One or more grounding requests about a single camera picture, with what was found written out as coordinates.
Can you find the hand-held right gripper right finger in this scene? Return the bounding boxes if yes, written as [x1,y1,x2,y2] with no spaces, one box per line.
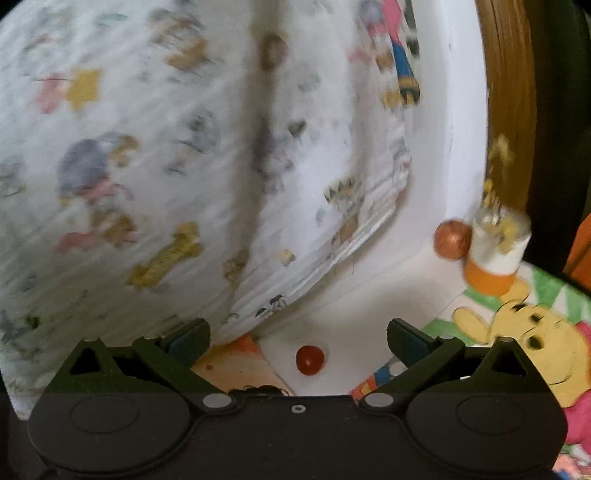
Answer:
[358,316,542,412]

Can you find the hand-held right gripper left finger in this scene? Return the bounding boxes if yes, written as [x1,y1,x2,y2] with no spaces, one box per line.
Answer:
[59,318,239,412]

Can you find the small red tomato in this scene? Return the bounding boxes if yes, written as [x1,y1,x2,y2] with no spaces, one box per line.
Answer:
[295,344,327,376]

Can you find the red yellow apple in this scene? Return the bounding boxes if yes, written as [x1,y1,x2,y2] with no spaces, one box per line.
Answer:
[433,220,474,258]

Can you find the white orange jar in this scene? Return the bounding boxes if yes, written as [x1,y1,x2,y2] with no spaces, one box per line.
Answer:
[464,205,532,297]

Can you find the yellow bear picture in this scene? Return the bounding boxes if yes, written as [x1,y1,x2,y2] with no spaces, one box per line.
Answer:
[350,262,591,464]

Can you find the yellow flowers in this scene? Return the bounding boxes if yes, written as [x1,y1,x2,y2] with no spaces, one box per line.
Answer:
[481,134,520,252]

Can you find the white printed blanket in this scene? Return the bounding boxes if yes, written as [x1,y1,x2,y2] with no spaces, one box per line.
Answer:
[0,0,423,407]

